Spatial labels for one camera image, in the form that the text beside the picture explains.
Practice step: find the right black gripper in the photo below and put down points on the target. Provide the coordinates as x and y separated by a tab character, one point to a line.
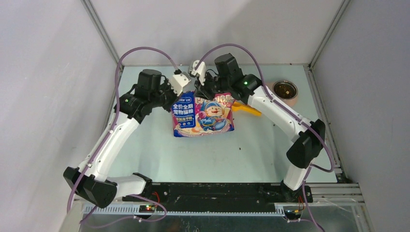
203	91

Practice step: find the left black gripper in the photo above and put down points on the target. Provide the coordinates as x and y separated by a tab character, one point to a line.
166	84

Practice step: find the yellow plastic scoop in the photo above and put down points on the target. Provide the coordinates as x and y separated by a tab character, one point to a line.
238	106

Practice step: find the colourful pet food bag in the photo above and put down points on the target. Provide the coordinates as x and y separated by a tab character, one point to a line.
195	116

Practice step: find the pink double bowl stand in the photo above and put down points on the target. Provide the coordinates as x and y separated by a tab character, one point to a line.
285	90

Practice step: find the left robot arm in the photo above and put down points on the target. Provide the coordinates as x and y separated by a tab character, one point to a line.
90	179

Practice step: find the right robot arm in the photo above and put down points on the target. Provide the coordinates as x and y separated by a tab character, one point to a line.
307	136

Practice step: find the brown pet food kibble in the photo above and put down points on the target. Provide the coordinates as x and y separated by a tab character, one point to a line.
285	89

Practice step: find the right steel bowl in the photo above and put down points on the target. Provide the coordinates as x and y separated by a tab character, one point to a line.
285	89

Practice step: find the left electronics board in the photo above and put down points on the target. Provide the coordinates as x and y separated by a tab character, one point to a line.
146	208

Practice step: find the electronics board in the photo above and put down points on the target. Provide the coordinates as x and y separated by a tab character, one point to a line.
146	208
293	215

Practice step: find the right electronics board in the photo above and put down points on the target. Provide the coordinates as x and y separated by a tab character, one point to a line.
293	215

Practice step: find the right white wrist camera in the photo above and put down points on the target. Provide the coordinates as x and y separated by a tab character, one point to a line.
198	70

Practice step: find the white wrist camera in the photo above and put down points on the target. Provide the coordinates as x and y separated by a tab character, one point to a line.
198	70
179	82

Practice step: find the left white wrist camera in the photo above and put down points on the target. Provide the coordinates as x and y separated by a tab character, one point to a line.
179	82

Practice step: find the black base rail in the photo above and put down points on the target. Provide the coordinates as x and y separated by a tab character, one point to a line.
224	197

